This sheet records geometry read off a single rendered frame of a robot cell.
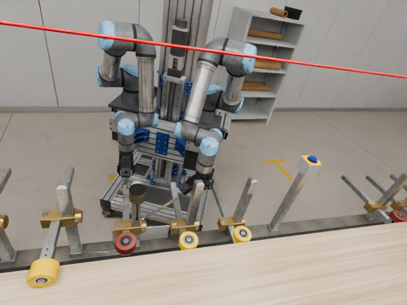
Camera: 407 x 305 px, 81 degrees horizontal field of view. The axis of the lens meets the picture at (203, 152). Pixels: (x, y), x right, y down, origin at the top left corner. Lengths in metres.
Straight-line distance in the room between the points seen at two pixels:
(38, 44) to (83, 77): 0.54
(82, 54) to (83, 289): 2.85
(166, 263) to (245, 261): 0.32
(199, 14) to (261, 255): 1.30
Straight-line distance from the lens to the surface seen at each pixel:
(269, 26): 4.04
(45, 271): 0.96
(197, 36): 1.60
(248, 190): 1.11
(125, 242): 1.05
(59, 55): 3.46
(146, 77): 1.24
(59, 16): 3.35
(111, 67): 1.40
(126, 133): 1.17
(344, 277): 1.27
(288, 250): 1.20
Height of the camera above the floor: 1.79
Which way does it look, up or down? 36 degrees down
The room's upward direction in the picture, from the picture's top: 13 degrees clockwise
